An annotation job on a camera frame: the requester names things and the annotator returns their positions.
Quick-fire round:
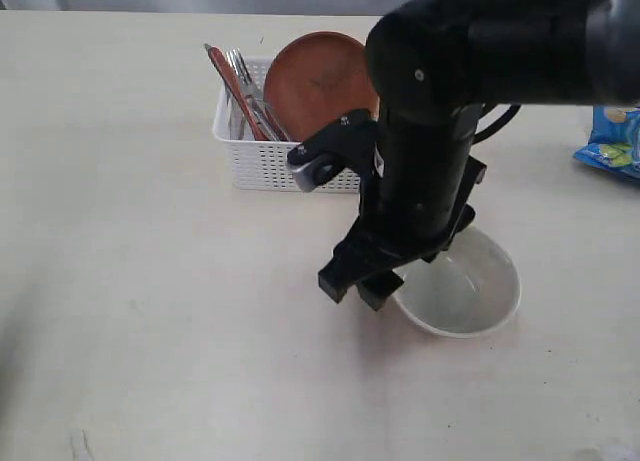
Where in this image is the pale green ceramic bowl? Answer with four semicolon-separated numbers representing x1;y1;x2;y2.
393;227;521;339

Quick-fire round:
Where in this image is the blue chips bag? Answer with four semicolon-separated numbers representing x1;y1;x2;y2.
573;106;639;182

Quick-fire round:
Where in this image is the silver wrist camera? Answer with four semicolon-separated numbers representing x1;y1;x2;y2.
286;150;345;193

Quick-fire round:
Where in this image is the white perforated plastic basket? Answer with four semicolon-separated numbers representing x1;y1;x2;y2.
212;55;359;194

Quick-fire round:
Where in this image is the red-brown wooden spoon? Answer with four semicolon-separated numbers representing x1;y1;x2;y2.
203;43;269;141

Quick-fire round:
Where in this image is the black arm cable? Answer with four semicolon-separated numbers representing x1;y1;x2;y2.
472;103;522;145

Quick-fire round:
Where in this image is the silver metal fork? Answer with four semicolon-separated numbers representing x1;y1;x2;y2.
226;49;291;141

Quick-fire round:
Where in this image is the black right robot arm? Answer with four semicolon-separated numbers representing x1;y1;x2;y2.
318;0;639;309

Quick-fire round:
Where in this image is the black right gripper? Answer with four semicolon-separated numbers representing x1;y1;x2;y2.
318;105;486;311

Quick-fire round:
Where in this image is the silver table knife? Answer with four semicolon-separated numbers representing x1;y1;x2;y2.
246;95;288;141

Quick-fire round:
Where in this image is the brown wooden plate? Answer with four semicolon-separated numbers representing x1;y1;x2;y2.
264;31;379;142

